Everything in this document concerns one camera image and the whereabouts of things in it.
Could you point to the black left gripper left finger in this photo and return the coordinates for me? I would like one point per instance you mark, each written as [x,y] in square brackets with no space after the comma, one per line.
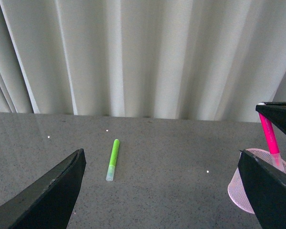
[49,201]

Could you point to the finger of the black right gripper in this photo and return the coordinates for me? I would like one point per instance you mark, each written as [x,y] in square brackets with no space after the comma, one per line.
[275,112]

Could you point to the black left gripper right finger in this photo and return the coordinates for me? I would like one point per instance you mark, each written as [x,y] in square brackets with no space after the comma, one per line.
[265,187]

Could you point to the pink highlighter pen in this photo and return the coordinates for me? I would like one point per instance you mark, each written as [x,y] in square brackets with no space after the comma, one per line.
[271,141]

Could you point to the green highlighter pen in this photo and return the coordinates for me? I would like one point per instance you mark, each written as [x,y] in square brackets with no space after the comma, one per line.
[113,160]

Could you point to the white curtain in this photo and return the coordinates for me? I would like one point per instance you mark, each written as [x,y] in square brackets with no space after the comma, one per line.
[175,59]

